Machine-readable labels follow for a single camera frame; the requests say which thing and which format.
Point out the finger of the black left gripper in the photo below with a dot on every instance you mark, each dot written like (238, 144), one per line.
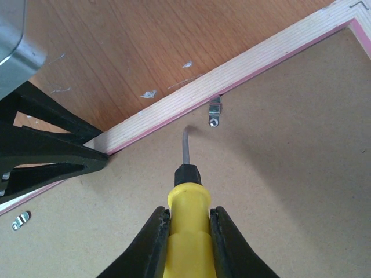
(30, 100)
(31, 159)

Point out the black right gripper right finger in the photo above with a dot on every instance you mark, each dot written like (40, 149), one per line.
(233, 256)

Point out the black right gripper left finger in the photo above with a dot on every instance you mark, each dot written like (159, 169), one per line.
(146, 254)

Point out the yellow black flathead screwdriver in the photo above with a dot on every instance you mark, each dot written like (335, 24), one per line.
(189, 251)

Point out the pink picture frame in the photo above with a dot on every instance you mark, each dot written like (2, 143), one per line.
(289, 161)

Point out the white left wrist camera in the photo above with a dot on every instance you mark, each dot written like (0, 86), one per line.
(24, 47)

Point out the silver frame turn clip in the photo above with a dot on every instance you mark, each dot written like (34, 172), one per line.
(215, 107)
(20, 220)

